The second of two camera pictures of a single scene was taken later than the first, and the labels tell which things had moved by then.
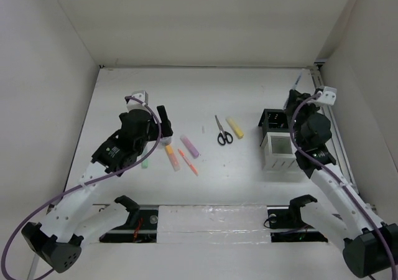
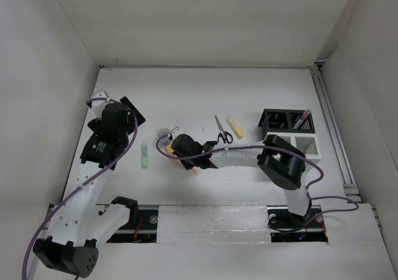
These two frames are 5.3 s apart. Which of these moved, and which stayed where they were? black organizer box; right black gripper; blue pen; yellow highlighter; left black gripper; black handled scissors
Moved: blue pen; left black gripper; right black gripper
Stayed: yellow highlighter; black organizer box; black handled scissors
